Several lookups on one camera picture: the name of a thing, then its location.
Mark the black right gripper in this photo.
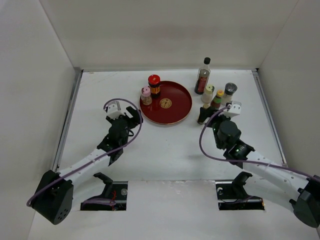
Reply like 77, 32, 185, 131
198, 106, 233, 149

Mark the small oil bottle cork cap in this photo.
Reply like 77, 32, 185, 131
197, 103, 210, 125

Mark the pink-cap spice jar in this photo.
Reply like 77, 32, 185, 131
140, 86, 152, 106

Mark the red-lid chili sauce jar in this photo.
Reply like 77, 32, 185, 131
148, 74, 161, 98

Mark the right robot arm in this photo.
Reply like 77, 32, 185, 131
197, 104, 320, 228

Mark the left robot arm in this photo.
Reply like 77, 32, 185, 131
26, 106, 143, 225

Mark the white bottle cream cap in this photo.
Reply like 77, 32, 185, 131
201, 84, 215, 104

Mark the chili sauce bottle yellow cap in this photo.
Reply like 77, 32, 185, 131
210, 89, 224, 109

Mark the tall soy sauce bottle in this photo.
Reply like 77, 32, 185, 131
194, 57, 211, 95

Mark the black-top glass grinder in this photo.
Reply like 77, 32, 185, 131
223, 82, 238, 104

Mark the round red lacquer tray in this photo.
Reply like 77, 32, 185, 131
139, 80, 193, 125

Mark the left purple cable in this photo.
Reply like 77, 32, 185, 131
26, 98, 144, 207

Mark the purple cable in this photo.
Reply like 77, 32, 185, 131
26, 98, 144, 207
199, 106, 320, 183

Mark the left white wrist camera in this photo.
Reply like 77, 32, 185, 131
104, 101, 122, 119

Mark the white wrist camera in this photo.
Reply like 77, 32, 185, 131
104, 101, 122, 119
223, 101, 242, 118

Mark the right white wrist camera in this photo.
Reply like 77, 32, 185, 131
223, 101, 242, 118

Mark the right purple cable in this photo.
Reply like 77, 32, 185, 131
199, 106, 320, 183

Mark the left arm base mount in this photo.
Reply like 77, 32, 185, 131
80, 172, 129, 212

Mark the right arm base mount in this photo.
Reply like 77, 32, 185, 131
215, 171, 265, 211

